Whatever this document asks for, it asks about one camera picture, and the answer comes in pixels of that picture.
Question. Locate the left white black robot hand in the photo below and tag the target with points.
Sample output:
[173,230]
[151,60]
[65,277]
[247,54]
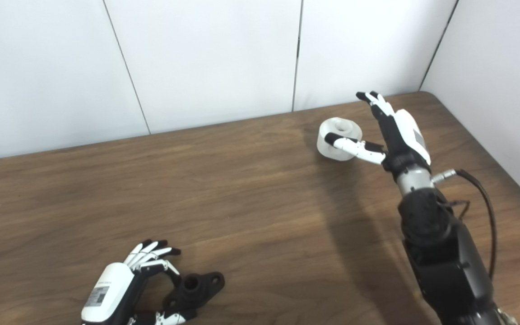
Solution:
[109,289]

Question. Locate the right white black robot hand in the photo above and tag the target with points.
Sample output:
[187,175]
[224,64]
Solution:
[404,144]

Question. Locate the round white piece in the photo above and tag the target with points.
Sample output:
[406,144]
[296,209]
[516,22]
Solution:
[354,131]

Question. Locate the black flanged holder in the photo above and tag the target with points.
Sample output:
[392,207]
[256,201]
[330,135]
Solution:
[206,289]

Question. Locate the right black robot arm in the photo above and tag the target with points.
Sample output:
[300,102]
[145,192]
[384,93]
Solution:
[445,262]

